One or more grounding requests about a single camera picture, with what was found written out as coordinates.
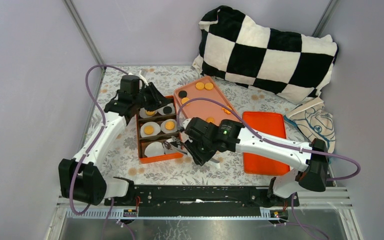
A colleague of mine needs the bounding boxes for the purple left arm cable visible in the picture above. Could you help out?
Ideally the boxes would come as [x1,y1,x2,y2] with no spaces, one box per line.
[68,64,137,240]

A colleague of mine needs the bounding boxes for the white paper liner top left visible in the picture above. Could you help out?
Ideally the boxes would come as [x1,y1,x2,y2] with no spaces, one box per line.
[139,108,158,119]

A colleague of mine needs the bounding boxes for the metal serving tongs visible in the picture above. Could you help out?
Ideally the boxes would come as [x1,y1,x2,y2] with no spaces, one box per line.
[171,136,221,169]

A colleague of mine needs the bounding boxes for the orange fish cookie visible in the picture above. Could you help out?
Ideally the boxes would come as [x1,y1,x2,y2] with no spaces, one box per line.
[221,106,233,115]

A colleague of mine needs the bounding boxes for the orange cookie box with liners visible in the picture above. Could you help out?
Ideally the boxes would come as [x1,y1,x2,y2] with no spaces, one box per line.
[136,95,183,164]

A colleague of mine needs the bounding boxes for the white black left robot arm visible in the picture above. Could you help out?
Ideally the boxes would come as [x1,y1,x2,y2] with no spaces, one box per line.
[58,75,170,206]

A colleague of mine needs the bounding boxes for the pink cookie tray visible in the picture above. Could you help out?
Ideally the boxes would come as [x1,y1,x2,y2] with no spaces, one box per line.
[173,76,240,126]

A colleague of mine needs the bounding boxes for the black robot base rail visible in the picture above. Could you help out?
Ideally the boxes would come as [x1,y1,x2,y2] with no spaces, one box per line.
[114,185,300,217]

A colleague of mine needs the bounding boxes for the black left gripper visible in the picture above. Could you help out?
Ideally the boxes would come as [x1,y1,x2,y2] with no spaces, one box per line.
[132,82,171,112]

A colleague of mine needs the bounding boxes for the floral tablecloth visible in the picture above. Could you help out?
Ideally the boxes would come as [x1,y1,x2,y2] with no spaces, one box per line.
[79,66,295,186]

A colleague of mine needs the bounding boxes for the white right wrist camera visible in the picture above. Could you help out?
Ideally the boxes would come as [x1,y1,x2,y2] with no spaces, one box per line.
[177,118,192,132]

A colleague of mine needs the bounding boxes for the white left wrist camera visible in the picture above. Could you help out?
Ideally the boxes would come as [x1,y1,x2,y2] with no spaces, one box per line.
[128,69,149,86]

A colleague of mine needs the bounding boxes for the white paper liner middle right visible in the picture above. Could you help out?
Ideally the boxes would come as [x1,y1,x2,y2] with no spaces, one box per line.
[160,119,178,134]

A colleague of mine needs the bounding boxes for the white paper liner top right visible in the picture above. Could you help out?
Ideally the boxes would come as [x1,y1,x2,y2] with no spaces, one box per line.
[157,103,175,116]

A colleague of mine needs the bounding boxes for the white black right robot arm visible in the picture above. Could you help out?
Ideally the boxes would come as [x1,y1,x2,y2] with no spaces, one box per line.
[182,117,328,206]

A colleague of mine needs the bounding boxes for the orange box lid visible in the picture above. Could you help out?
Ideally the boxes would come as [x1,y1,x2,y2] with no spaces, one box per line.
[242,111,290,176]

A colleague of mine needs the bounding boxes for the beige blue printed cloth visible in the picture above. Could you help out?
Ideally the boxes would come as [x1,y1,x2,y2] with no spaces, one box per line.
[283,97,336,154]

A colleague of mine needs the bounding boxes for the swirl butter cookie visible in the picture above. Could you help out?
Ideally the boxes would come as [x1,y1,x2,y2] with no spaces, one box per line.
[205,117,215,124]

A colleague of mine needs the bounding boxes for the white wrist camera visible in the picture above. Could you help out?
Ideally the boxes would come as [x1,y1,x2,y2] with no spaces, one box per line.
[128,69,149,86]
[177,118,192,132]

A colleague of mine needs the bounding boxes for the black white checkered pillow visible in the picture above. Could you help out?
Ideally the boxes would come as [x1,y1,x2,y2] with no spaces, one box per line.
[192,5,339,105]

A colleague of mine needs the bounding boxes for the yellow round biscuit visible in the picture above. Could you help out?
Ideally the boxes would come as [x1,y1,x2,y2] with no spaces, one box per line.
[195,82,205,90]
[164,120,176,131]
[204,82,214,91]
[143,125,155,135]
[181,97,190,105]
[145,110,156,117]

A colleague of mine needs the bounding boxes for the black sandwich cookie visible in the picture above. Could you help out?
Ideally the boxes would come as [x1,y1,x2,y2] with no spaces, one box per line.
[178,90,188,99]
[162,105,173,115]

